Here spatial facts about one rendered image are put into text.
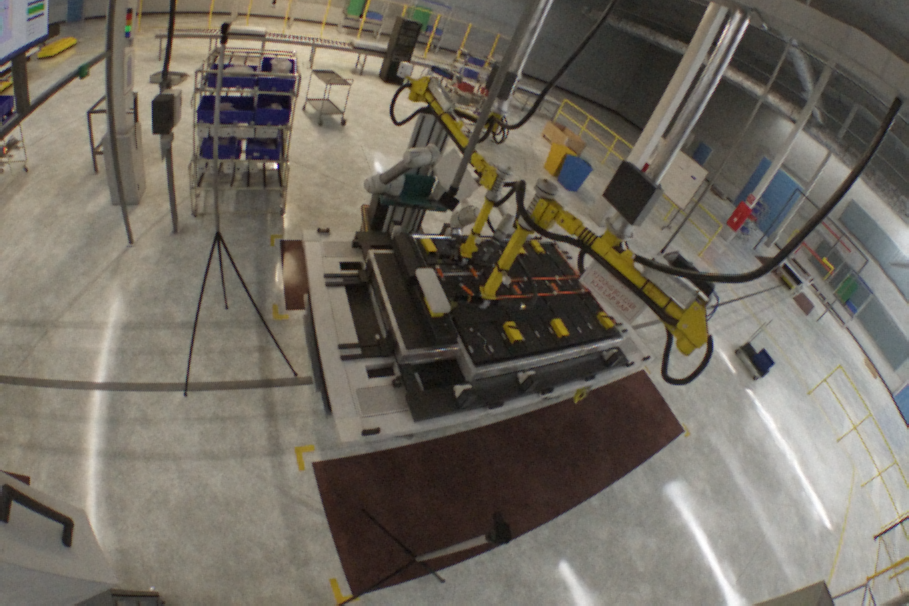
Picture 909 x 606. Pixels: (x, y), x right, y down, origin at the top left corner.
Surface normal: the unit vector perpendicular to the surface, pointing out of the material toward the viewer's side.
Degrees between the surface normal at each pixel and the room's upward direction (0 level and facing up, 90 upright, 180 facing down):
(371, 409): 0
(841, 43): 90
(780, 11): 90
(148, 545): 0
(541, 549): 0
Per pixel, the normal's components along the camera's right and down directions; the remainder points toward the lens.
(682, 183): -0.82, 0.09
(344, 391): 0.33, -0.73
